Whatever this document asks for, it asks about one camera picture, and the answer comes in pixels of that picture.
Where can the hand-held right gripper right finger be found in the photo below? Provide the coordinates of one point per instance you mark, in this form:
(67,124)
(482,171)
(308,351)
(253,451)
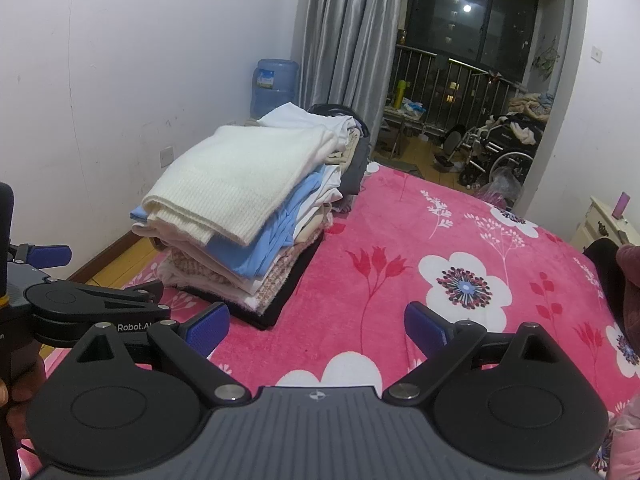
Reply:
(425,329)

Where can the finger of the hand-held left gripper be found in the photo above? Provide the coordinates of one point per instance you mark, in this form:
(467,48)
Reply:
(50,255)
(135,295)

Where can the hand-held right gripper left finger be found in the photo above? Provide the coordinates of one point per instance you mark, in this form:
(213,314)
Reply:
(206,330)

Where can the white knit sweater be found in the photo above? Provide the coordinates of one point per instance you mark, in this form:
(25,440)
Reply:
(225,180)

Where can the stack of folded clothes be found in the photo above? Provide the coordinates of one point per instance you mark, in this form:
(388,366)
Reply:
(260,252)

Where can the person's left hand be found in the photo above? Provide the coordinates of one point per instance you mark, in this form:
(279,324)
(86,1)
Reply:
(25,395)

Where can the pink floral blanket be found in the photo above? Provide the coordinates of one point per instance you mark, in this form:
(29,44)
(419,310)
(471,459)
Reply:
(375,240)

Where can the wheelchair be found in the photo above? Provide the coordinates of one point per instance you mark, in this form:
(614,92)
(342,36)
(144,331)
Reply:
(500,150)

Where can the cream nightstand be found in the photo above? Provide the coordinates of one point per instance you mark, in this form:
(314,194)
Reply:
(600,225)

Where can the purple box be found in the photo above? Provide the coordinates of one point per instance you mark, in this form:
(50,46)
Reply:
(622,205)

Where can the yellow green bottle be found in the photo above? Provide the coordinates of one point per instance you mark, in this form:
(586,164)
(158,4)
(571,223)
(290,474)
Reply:
(400,95)

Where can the metal balcony railing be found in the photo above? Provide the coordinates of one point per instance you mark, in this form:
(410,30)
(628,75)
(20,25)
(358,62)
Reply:
(440,90)

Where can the pile of loose laundry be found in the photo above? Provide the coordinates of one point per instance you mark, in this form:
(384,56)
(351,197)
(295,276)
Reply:
(530,110)

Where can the blue water jug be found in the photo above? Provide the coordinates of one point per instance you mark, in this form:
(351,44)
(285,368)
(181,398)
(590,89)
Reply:
(274,87)

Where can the grey curtain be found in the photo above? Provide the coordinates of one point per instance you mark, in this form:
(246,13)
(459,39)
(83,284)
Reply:
(350,25)

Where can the dark window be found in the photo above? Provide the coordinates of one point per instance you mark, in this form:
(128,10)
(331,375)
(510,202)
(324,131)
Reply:
(450,10)

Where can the wall outlet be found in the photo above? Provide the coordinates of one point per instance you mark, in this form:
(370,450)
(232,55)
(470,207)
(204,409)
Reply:
(166,156)

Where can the wall decoration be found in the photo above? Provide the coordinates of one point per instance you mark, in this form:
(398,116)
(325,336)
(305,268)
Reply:
(546,57)

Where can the white light switch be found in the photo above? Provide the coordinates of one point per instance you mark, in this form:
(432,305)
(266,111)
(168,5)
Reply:
(596,53)

